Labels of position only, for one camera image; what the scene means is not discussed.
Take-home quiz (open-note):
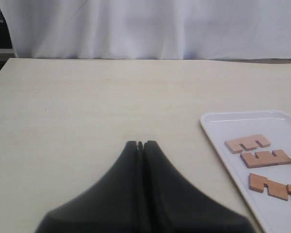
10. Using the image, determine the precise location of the white backdrop curtain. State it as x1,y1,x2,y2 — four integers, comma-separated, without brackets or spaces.
0,0,291,60

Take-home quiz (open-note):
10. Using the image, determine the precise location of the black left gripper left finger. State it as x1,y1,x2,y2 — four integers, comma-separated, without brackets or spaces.
36,141,140,233

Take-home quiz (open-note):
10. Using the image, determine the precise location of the notched wooden slat four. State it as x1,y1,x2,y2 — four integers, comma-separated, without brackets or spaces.
240,150,291,168

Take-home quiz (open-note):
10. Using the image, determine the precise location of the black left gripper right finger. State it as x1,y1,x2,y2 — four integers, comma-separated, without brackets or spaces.
143,141,254,233

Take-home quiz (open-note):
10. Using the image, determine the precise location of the white plastic tray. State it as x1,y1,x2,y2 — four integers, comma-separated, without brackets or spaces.
200,110,291,233

